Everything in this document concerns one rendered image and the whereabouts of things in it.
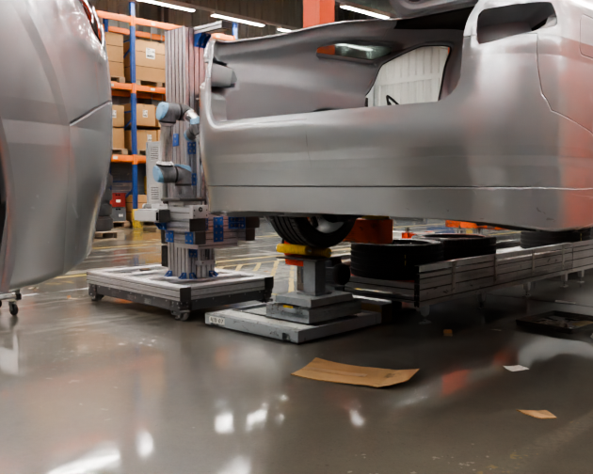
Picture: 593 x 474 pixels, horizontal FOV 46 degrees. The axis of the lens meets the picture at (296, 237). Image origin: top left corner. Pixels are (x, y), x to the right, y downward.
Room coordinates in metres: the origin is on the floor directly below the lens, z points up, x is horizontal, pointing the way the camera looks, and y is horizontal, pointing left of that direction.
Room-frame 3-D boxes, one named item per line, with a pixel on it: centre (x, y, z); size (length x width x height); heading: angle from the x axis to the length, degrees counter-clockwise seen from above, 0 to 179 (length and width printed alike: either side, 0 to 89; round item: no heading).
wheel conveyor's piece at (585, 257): (6.93, -2.52, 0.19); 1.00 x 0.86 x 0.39; 137
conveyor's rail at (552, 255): (5.39, -1.62, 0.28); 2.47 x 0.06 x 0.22; 137
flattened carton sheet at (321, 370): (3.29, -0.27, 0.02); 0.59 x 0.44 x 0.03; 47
